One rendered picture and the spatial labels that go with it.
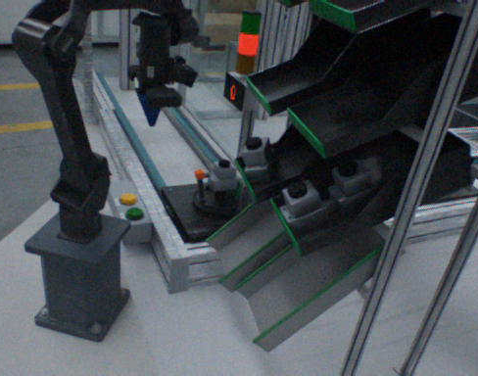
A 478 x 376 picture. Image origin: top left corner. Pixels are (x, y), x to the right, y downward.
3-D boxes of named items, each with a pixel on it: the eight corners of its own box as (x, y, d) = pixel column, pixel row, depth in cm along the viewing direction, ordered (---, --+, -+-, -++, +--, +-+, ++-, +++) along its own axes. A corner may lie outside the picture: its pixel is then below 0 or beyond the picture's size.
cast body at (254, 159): (270, 181, 83) (261, 149, 79) (248, 183, 84) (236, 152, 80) (279, 155, 89) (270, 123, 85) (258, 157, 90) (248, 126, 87)
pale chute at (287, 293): (267, 353, 77) (252, 343, 74) (247, 299, 88) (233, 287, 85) (406, 253, 72) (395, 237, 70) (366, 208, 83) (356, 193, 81)
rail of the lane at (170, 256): (168, 294, 104) (170, 257, 99) (99, 134, 172) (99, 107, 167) (191, 290, 106) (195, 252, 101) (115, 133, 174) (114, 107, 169)
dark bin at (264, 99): (270, 117, 71) (258, 73, 67) (248, 89, 82) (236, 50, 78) (433, 51, 73) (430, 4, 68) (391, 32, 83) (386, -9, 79)
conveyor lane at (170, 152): (187, 275, 110) (190, 242, 105) (116, 133, 175) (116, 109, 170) (290, 256, 122) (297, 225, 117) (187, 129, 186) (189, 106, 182)
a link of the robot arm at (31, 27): (38, 35, 61) (74, 19, 65) (4, 24, 64) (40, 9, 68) (92, 209, 82) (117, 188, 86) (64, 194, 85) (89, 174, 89)
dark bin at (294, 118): (323, 161, 60) (311, 111, 56) (290, 121, 71) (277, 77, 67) (515, 81, 61) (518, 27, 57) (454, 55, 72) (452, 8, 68)
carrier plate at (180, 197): (189, 246, 106) (190, 238, 105) (161, 193, 124) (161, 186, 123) (280, 230, 116) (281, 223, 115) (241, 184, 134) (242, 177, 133)
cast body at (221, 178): (213, 192, 113) (215, 166, 110) (207, 183, 117) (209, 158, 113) (244, 188, 117) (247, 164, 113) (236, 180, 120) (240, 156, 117)
